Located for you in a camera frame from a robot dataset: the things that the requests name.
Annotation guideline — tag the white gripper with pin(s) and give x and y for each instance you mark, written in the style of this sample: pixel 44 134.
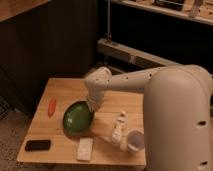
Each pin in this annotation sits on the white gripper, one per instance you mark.
pixel 95 99

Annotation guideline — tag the green ceramic bowl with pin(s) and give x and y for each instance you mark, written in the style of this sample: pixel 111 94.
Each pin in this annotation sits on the green ceramic bowl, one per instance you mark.
pixel 77 118

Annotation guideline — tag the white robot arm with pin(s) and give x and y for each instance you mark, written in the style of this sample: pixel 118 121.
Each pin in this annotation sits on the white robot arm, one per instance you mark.
pixel 176 112

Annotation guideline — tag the orange carrot toy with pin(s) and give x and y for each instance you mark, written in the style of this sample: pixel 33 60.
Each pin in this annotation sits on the orange carrot toy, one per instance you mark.
pixel 52 107

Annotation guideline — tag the white plastic bottle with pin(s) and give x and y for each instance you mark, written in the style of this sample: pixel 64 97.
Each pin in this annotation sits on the white plastic bottle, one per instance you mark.
pixel 117 138

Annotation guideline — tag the wooden table board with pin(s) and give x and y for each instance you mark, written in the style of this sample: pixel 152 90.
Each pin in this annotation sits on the wooden table board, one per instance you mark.
pixel 63 149

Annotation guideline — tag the black smartphone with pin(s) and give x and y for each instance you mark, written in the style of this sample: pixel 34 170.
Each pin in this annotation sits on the black smartphone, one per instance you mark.
pixel 37 145

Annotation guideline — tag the vertical metal pole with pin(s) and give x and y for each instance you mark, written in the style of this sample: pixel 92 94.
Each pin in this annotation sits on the vertical metal pole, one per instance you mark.
pixel 108 20

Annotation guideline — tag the metal shelf rail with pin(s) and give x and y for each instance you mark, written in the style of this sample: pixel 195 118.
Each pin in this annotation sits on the metal shelf rail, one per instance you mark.
pixel 131 55

